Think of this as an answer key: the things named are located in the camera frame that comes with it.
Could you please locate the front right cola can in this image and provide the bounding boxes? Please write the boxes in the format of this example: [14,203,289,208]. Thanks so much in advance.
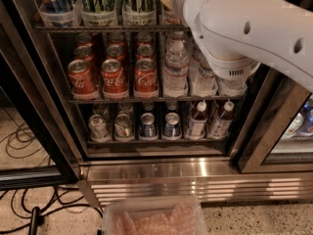
[134,59,157,93]

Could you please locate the silver can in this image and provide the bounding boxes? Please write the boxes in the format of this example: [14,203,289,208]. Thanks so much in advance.
[88,115,108,139]
[114,114,133,139]
[117,102,133,117]
[93,104,111,121]

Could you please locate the tea bottle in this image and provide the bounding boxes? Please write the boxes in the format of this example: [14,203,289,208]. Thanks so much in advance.
[186,101,207,140]
[208,101,235,140]

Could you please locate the front middle water bottle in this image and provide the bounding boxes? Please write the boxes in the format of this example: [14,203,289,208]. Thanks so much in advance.
[194,57,215,96]

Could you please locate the left tea bottle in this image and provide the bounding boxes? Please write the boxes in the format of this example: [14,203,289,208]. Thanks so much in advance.
[186,101,207,140]

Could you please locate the front left cola can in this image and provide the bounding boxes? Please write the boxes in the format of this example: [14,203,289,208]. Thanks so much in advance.
[67,60,96,95]

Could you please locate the front left blue can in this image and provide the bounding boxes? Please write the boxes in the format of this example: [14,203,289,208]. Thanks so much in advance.
[139,113,157,139]

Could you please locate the clear plastic bin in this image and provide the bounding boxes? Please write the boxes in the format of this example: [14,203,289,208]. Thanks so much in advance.
[102,196,207,235]

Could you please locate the front right blue can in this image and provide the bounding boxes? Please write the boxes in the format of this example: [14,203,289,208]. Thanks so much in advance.
[163,113,181,139]

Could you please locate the middle left cola can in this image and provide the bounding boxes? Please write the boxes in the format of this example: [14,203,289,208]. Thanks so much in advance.
[73,45,96,62]

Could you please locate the blue can behind right door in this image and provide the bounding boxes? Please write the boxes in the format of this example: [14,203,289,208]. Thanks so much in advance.
[296,98,313,137]

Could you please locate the back left silver can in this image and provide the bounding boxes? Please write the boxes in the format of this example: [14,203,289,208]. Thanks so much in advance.
[93,104,111,121]

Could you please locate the open fridge glass door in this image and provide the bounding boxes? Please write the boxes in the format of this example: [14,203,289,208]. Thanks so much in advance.
[0,2,80,190]

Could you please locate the cola can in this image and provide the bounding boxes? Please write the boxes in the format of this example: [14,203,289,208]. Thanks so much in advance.
[134,59,157,93]
[101,59,127,93]
[73,45,96,62]
[108,32,127,47]
[136,32,155,46]
[75,32,96,47]
[106,45,126,62]
[67,60,96,95]
[136,44,156,60]

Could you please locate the steel fridge base grille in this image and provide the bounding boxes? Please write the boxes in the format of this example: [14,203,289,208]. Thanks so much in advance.
[77,158,313,208]

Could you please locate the front middle cola can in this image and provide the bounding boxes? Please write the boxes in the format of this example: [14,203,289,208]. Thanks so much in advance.
[101,59,127,93]

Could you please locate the back centre cola can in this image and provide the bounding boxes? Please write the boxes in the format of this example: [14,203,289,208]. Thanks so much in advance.
[108,32,127,47]

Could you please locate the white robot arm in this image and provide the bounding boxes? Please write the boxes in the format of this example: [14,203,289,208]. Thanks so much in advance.
[170,0,313,91]

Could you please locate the middle right cola can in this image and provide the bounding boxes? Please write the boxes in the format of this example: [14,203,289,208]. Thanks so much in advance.
[136,44,156,60]

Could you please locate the middle wire shelf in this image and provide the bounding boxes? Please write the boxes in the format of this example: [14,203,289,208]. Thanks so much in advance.
[69,95,244,104]

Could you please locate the back left cola can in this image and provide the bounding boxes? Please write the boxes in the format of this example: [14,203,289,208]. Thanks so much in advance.
[75,32,96,47]

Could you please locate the middle centre cola can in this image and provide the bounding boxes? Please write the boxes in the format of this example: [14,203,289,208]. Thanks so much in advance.
[106,45,126,62]

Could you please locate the right tea bottle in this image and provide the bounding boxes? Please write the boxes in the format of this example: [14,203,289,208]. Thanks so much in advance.
[208,101,235,140]

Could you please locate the front left silver can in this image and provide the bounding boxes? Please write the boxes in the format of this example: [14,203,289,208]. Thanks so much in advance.
[88,115,108,139]

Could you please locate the wire shelf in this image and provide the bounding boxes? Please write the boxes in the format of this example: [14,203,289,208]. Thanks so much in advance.
[69,95,244,104]
[35,24,188,33]

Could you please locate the back right cola can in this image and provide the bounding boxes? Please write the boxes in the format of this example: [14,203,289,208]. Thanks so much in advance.
[136,32,155,46]

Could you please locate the top wire shelf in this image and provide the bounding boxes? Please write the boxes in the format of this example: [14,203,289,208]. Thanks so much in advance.
[35,24,188,33]

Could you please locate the black floor cables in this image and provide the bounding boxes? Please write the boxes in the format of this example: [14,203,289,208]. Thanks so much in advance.
[0,120,104,235]

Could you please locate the right fridge glass door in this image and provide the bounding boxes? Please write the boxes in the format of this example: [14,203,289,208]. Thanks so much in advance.
[238,69,313,173]

